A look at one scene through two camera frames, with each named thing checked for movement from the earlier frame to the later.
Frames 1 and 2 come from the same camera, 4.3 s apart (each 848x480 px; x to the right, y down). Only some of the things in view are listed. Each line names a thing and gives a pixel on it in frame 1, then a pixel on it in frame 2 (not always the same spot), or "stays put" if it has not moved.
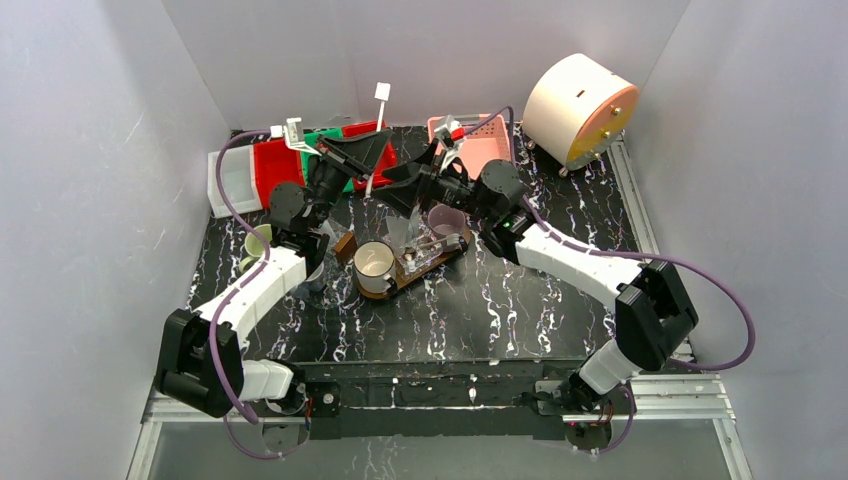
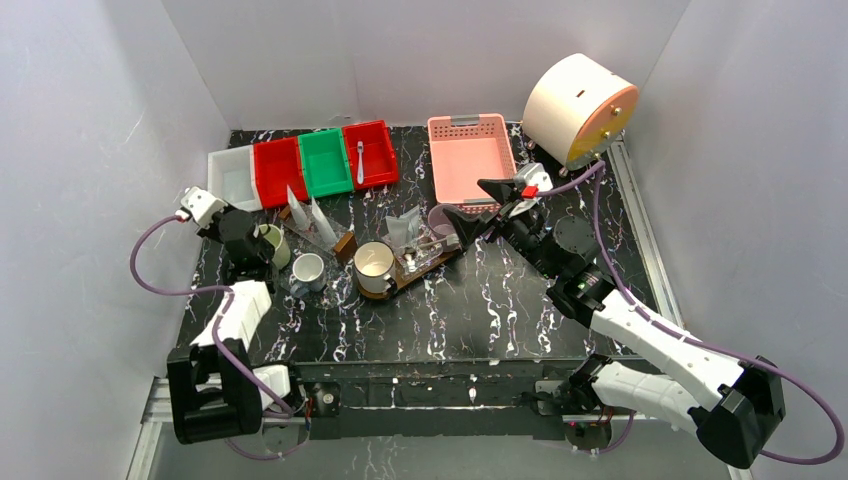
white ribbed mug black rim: (374, 265) stays put
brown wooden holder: (346, 247) stays put
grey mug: (317, 280) stays put
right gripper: (424, 183) -> (500, 212)
